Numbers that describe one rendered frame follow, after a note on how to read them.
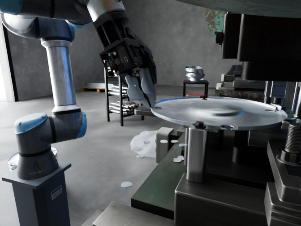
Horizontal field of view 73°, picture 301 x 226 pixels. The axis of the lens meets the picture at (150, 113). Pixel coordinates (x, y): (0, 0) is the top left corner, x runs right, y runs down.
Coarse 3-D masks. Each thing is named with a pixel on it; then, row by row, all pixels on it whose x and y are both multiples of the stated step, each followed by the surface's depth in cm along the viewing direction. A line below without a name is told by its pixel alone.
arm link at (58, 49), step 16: (48, 32) 79; (64, 32) 82; (48, 48) 82; (64, 48) 83; (64, 64) 83; (64, 80) 83; (64, 96) 84; (64, 112) 83; (80, 112) 88; (64, 128) 83; (80, 128) 86
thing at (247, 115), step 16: (192, 96) 61; (160, 112) 45; (176, 112) 45; (192, 112) 44; (208, 112) 42; (224, 112) 42; (240, 112) 43; (256, 112) 45; (272, 112) 45; (224, 128) 34; (240, 128) 33; (256, 128) 34
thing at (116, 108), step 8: (104, 72) 288; (136, 72) 292; (120, 80) 268; (112, 88) 294; (120, 88) 271; (120, 96) 273; (128, 96) 283; (120, 104) 276; (128, 104) 292; (136, 104) 299; (112, 112) 299; (120, 112) 279; (128, 112) 290; (120, 120) 283
